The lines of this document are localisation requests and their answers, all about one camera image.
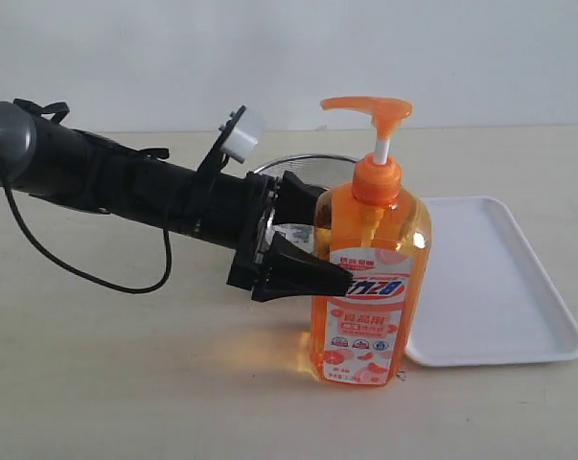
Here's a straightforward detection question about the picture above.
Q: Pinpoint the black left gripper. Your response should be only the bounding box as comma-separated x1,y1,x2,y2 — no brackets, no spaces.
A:
187,171,353,302

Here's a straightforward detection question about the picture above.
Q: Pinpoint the orange pump soap bottle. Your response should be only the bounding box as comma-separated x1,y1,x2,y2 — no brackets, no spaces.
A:
310,96,432,387

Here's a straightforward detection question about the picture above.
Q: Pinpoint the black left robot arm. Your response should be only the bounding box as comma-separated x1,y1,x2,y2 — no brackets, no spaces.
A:
0,99,353,302

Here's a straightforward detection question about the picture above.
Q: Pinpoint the small stainless steel bowl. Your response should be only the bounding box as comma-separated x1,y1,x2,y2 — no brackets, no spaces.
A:
282,224,313,246

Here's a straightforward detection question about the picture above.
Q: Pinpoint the steel mesh colander basket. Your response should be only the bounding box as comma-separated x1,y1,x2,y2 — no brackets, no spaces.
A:
254,153,357,254

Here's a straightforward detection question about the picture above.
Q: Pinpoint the white rectangular plastic tray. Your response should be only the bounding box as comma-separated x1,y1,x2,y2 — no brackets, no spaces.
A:
405,196,578,368

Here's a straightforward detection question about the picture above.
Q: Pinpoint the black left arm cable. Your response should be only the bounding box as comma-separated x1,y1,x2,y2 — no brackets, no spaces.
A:
0,114,171,293

